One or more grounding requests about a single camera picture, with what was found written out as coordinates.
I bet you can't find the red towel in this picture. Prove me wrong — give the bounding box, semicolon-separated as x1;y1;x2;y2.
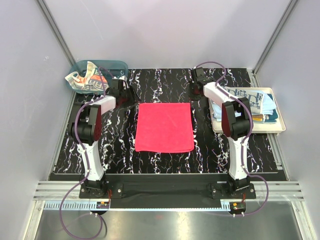
135;102;194;154

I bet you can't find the light blue towel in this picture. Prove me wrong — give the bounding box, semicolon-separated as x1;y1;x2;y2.
209;92;276;122

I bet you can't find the white blue patterned towel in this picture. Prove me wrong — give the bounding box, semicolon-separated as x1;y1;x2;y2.
222;86;264;114

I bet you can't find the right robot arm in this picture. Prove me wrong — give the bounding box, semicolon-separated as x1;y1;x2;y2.
189;67;253;199

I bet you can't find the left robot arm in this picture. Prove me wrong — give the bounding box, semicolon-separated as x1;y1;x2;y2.
67;77;139;198

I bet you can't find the white striped cloth in basket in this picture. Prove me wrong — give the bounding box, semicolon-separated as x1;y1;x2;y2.
64;61;109;95

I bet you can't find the brown yellow folded towel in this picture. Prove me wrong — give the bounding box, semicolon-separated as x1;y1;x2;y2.
252;114;266;123

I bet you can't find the teal white folded towel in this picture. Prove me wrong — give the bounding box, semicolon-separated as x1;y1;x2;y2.
252;92;279;124

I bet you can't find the white rectangular tray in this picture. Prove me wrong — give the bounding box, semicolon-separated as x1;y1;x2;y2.
207;86;287;134

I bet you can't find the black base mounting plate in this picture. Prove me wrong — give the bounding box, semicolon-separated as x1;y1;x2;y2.
79;173;256;211

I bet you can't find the left orange connector box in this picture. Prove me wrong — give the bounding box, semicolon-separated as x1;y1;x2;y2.
96;199;111;209

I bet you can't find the orange connector box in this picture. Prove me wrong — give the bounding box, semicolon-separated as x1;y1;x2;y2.
96;199;111;209
230;202;246;212

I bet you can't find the right orange connector box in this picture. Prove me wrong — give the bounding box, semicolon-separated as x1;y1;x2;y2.
230;202;246;212

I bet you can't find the aluminium front rail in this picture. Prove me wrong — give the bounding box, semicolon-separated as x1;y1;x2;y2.
33;181;304;212

